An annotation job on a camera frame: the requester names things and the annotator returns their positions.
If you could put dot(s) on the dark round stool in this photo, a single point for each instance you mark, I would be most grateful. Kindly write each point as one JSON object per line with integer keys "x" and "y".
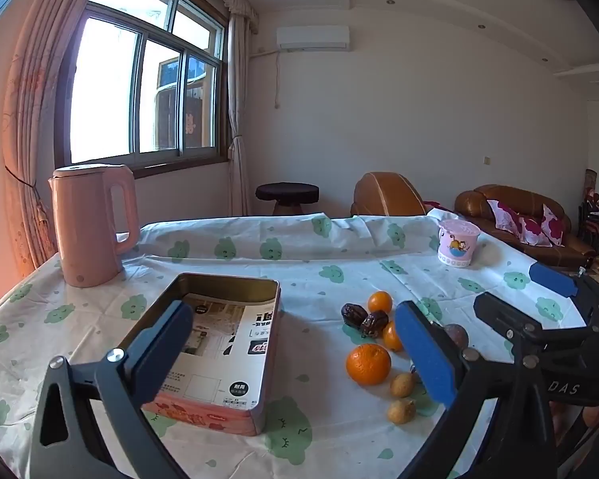
{"x": 287, "y": 192}

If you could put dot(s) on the small yellow loquat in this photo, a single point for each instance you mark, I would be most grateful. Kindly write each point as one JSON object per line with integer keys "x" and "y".
{"x": 402, "y": 411}
{"x": 402, "y": 384}

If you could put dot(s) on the person's right hand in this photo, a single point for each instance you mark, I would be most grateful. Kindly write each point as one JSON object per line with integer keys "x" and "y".
{"x": 566, "y": 424}

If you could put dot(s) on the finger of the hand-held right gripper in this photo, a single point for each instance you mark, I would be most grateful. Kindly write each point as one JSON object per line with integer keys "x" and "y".
{"x": 554, "y": 279}
{"x": 504, "y": 317}

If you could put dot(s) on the stacked dark chairs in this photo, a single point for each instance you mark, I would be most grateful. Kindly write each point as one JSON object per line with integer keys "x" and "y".
{"x": 596, "y": 219}

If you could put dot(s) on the printed paper leaflet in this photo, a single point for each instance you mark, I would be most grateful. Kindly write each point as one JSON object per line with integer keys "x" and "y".
{"x": 229, "y": 339}

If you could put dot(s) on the pink floral curtain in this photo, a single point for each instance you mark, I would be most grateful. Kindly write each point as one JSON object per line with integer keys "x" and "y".
{"x": 35, "y": 134}

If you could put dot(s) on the white wall air conditioner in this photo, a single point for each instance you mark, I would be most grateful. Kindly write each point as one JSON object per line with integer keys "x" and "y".
{"x": 313, "y": 37}

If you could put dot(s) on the red white floral cushion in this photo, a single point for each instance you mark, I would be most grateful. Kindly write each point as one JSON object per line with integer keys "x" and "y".
{"x": 534, "y": 229}
{"x": 504, "y": 217}
{"x": 554, "y": 224}

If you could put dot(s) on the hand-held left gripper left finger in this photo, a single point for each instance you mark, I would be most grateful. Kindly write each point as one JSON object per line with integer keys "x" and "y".
{"x": 167, "y": 344}

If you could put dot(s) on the white tied curtain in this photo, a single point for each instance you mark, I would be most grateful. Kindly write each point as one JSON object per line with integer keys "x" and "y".
{"x": 238, "y": 110}

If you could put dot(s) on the white air conditioner pipe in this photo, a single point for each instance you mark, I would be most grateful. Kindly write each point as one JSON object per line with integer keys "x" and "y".
{"x": 278, "y": 80}

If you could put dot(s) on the dark brown date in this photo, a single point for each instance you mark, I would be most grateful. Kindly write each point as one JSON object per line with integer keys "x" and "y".
{"x": 374, "y": 323}
{"x": 354, "y": 313}

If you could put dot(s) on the pink cartoon cup with lid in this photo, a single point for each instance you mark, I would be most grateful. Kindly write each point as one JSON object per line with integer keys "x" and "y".
{"x": 458, "y": 244}

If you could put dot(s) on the brown leather sofa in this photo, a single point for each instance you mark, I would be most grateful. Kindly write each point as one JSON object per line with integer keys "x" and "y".
{"x": 479, "y": 199}

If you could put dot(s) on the sliding glass window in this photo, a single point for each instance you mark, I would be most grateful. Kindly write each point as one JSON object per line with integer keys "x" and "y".
{"x": 130, "y": 85}

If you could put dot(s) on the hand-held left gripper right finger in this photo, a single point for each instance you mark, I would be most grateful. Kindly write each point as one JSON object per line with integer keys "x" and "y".
{"x": 424, "y": 354}

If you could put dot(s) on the large orange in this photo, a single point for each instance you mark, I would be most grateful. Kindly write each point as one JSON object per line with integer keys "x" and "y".
{"x": 368, "y": 364}

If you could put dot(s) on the purple passion fruit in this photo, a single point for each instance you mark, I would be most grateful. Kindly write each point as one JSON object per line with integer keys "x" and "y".
{"x": 455, "y": 335}

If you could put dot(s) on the pink electric kettle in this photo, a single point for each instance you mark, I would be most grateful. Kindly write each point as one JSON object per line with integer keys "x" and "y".
{"x": 87, "y": 229}

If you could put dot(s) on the small orange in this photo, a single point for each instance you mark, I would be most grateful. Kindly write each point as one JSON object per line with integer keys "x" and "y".
{"x": 380, "y": 303}
{"x": 392, "y": 337}

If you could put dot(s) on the pink metal tin box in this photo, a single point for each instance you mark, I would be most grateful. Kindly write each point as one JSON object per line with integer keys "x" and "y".
{"x": 219, "y": 416}

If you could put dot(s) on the white tablecloth with green prints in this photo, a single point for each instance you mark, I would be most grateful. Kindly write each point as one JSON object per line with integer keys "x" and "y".
{"x": 304, "y": 269}

